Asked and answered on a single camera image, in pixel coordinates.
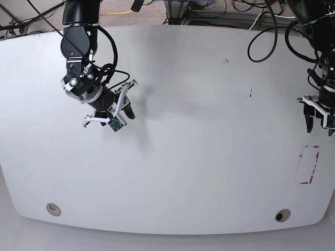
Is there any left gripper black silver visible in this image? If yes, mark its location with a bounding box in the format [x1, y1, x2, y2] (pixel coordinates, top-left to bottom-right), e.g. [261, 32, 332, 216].
[304, 74, 335, 136]

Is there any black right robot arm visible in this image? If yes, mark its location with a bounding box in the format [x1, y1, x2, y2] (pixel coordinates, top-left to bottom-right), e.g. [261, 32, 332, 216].
[61, 1, 135, 127]

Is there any grey aluminium frame stand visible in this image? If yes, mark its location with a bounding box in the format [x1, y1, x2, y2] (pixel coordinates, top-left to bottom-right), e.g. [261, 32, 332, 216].
[163, 1, 189, 25]

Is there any left table cable grommet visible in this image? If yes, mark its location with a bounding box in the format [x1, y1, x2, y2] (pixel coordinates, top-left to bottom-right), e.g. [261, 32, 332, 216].
[46, 203, 61, 216]

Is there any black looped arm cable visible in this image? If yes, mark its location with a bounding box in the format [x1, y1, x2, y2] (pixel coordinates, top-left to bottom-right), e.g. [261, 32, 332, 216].
[247, 0, 280, 63]

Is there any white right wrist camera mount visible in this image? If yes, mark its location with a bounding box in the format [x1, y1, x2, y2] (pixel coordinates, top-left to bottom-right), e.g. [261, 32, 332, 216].
[83, 79, 138, 132]

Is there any yellow cable on floor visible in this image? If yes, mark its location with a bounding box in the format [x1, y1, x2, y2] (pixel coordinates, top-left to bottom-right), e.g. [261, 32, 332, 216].
[100, 9, 131, 16]

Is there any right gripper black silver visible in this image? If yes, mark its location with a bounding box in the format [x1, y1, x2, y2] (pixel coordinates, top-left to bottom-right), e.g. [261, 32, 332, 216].
[61, 56, 136, 120]

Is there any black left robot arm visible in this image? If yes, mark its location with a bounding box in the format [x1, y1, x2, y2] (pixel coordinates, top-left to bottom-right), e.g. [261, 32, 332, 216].
[285, 1, 334, 136]

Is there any table cable grommet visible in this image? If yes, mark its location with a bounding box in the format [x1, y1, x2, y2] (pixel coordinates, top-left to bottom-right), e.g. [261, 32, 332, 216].
[46, 203, 61, 216]
[275, 209, 291, 223]

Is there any red tape rectangle marking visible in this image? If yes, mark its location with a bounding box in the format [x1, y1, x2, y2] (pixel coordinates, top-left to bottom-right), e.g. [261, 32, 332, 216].
[297, 145, 320, 185]

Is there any right table cable grommet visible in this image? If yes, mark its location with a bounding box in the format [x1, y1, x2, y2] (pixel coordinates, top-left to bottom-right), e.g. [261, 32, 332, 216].
[275, 209, 291, 223]

